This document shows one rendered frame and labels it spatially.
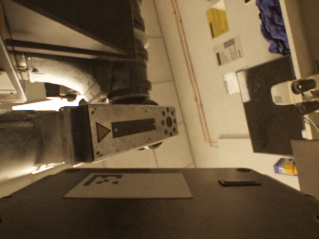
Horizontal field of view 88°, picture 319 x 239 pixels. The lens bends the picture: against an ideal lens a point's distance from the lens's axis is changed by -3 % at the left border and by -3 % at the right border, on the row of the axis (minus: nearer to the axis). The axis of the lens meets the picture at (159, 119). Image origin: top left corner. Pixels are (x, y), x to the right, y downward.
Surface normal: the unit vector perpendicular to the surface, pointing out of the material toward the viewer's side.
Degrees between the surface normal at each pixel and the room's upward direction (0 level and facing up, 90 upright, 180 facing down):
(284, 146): 86
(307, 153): 86
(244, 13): 90
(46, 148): 138
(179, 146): 180
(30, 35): 90
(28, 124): 147
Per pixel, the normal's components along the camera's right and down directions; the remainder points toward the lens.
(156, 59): 0.57, -0.09
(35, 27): 0.11, 0.99
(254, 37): -0.79, 0.24
